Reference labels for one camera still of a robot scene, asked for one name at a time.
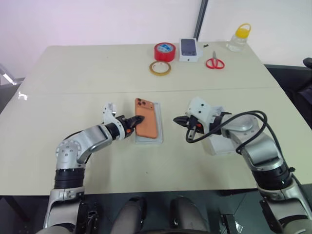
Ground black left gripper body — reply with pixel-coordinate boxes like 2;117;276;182
116;116;136;139

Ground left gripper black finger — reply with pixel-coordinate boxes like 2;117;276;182
126;115;146;123
129;120;145;132

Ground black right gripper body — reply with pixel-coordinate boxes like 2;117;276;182
185;115;205;140

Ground orange smartphone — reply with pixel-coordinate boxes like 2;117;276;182
134;97;158;140

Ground white phone box base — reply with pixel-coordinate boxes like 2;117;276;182
134;102;164;146

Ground white printed phone box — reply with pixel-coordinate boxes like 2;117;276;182
178;37;204;63

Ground clear jar yellow lid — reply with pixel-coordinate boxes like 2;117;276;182
226;22;252;53

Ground tan clear tape roll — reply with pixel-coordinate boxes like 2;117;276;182
149;60;172;77

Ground red tape roll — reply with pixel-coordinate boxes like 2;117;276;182
153;41;177;62

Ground dark rounded robot knee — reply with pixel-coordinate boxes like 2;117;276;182
110;195;148;234
169;195;208;234

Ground dark vertical pole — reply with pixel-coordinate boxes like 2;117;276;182
193;0;210;41

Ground black chair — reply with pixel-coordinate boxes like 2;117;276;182
264;57;312;129

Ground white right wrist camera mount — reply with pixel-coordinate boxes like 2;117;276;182
186;97;224;134

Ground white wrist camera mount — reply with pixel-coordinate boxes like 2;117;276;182
186;97;224;134
101;102;118;125

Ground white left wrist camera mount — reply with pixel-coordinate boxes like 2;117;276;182
101;102;118;125

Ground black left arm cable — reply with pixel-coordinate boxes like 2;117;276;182
63;130;85;143

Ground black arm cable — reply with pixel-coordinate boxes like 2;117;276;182
63;130;85;143
184;110;275;156

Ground red handled scissors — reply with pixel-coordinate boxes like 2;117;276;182
205;50;226;70

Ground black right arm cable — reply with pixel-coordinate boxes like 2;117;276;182
184;110;275;156

